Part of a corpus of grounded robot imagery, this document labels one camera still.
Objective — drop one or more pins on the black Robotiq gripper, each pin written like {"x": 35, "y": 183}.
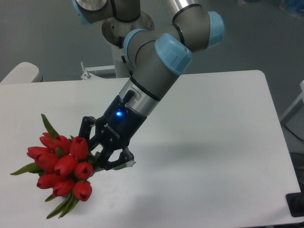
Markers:
{"x": 113, "y": 131}

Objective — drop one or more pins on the red tulip bouquet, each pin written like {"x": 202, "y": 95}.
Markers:
{"x": 63, "y": 165}

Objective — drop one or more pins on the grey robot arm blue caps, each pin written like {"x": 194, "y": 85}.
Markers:
{"x": 159, "y": 57}

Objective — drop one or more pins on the white chair back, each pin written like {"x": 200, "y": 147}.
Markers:
{"x": 24, "y": 72}

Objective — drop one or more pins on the black device at table edge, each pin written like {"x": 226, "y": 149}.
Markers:
{"x": 295, "y": 203}

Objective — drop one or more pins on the blue objects top right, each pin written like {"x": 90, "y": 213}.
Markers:
{"x": 293, "y": 8}

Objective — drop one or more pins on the white frame at right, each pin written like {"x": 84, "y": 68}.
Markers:
{"x": 292, "y": 109}

